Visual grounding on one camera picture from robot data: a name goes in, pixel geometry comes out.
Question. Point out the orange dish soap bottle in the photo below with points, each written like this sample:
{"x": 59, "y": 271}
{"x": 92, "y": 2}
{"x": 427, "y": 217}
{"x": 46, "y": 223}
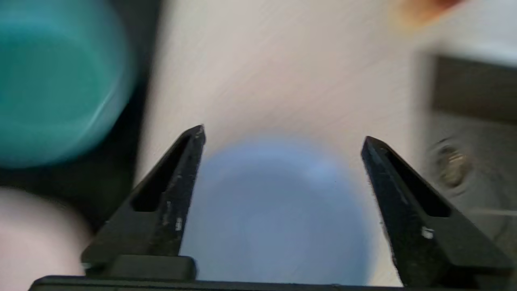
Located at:
{"x": 424, "y": 10}

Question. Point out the metal sink drain strainer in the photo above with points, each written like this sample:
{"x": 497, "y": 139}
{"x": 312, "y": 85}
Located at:
{"x": 452, "y": 165}

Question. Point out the blue round plate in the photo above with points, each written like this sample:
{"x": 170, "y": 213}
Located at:
{"x": 278, "y": 210}

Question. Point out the stainless steel sink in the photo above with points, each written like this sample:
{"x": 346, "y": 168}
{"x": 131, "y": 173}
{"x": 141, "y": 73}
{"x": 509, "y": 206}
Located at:
{"x": 472, "y": 141}

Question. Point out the pink bowl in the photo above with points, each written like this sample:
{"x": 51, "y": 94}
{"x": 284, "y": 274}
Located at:
{"x": 32, "y": 242}

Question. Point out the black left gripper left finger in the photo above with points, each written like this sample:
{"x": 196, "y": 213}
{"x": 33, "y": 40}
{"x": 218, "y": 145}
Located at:
{"x": 157, "y": 218}

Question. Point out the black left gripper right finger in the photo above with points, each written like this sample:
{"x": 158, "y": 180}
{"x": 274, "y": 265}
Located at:
{"x": 420, "y": 226}

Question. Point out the teal bowl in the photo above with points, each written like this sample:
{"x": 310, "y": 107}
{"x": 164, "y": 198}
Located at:
{"x": 56, "y": 81}

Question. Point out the black induction cooktop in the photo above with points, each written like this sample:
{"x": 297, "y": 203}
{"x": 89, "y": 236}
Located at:
{"x": 121, "y": 169}

